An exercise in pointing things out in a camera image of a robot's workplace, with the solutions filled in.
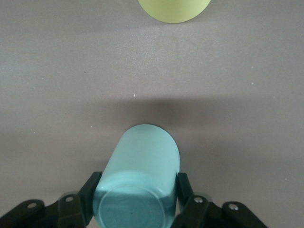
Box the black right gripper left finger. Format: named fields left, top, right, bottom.
left=0, top=171, right=103, bottom=228

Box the mint green plastic cup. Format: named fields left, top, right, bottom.
left=92, top=123, right=181, bottom=228

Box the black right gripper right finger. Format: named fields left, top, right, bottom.
left=171, top=172, right=269, bottom=228

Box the yellow plastic cup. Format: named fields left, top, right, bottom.
left=137, top=0, right=212, bottom=24

